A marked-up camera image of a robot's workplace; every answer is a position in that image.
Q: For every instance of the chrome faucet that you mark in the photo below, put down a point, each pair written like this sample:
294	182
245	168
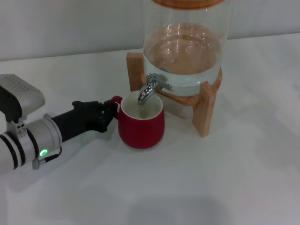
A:
144	92

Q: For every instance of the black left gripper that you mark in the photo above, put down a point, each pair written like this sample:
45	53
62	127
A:
79	119

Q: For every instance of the wooden dispenser stand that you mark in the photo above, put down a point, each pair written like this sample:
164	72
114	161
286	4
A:
204	112

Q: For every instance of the wooden jar lid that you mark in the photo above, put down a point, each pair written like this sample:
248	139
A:
187	4

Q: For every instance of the red ceramic cup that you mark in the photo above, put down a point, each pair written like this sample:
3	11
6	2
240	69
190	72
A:
140	131

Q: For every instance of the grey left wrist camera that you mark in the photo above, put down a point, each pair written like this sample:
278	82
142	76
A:
21	93

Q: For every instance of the glass water dispenser jar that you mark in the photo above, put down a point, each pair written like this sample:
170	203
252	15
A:
185	58

